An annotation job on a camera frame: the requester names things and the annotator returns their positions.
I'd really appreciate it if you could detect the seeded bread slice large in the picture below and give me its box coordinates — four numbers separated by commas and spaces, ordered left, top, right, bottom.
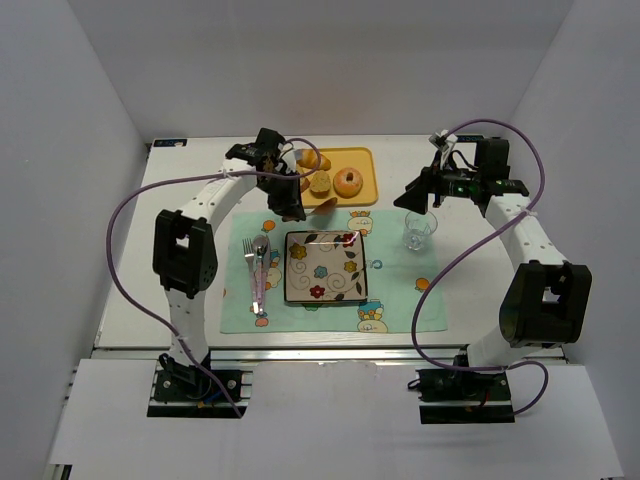
300, 178, 311, 193

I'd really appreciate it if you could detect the metal spatula wooden handle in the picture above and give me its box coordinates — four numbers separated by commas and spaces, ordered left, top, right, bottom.
282, 197, 338, 223

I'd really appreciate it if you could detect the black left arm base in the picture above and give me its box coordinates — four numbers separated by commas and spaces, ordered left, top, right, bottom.
147, 353, 253, 419

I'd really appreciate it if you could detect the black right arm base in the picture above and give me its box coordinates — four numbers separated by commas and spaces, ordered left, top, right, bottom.
407, 368, 515, 425

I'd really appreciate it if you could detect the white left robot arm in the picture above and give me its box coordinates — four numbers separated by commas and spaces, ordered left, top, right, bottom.
152, 128, 306, 367

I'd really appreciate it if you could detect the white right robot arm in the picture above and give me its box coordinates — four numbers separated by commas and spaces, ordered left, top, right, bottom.
393, 133, 592, 374

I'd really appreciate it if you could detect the seeded bread slice small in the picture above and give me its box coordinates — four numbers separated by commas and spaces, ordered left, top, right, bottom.
309, 170, 332, 198

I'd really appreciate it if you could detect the clear drinking glass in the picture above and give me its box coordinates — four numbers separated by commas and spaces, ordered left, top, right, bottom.
403, 212, 438, 251

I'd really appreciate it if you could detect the golden croissant roll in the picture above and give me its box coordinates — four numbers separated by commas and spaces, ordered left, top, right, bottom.
296, 149, 332, 171

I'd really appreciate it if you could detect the blue label right corner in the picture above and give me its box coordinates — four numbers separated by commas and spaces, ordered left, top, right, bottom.
457, 134, 485, 143

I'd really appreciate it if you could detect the blue label corner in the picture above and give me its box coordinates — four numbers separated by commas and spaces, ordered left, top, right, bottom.
153, 138, 187, 148
457, 134, 485, 143

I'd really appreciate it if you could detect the orange glazed donut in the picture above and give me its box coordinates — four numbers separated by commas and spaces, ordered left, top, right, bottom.
333, 167, 364, 198

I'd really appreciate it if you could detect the yellow plastic tray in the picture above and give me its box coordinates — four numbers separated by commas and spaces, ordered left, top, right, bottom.
300, 147, 378, 209

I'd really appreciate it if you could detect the light green printed placemat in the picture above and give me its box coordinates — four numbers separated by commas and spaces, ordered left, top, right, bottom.
220, 210, 439, 334

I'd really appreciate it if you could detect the square floral plate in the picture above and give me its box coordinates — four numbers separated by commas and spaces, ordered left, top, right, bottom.
283, 230, 368, 304

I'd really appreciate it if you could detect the blue label left corner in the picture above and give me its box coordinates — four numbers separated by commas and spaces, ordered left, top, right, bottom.
153, 138, 187, 148

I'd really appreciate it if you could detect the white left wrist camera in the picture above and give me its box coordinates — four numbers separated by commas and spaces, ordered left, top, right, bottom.
280, 147, 304, 172

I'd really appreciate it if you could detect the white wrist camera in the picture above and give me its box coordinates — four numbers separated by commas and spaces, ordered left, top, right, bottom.
280, 147, 304, 172
429, 130, 458, 154

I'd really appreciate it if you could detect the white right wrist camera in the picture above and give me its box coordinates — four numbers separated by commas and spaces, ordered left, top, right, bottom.
429, 130, 458, 154

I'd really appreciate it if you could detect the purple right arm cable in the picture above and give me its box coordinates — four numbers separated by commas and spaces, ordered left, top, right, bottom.
410, 118, 550, 416

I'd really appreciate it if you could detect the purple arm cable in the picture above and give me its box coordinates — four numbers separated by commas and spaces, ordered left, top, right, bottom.
410, 118, 550, 416
106, 137, 324, 419

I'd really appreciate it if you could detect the metal spoon pink handle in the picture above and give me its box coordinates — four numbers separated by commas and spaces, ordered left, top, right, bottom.
253, 235, 269, 316

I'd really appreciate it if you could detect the metal fork pink handle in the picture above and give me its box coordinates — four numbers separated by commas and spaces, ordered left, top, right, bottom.
242, 238, 259, 315

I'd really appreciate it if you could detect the aluminium front rail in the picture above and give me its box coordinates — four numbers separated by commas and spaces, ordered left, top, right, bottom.
72, 344, 571, 401

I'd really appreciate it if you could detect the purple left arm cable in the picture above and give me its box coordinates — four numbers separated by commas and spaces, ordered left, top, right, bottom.
106, 137, 324, 419

